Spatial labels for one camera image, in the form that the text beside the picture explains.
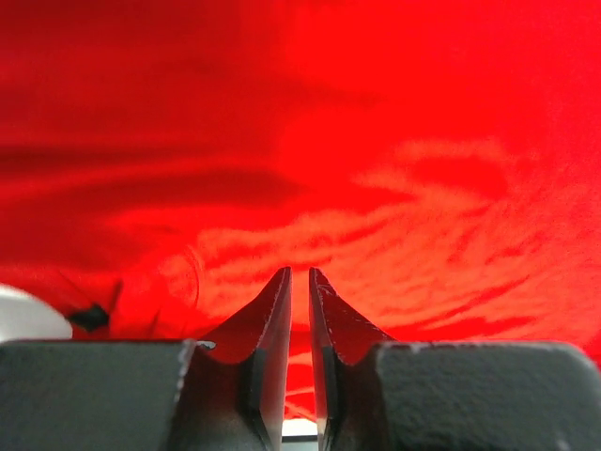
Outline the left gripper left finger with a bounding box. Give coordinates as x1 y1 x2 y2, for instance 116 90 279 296
201 267 292 450

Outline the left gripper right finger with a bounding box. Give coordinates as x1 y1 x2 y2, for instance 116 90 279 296
309 268 392 450

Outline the bright red t shirt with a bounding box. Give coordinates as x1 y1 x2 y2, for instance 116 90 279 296
1 1 600 418

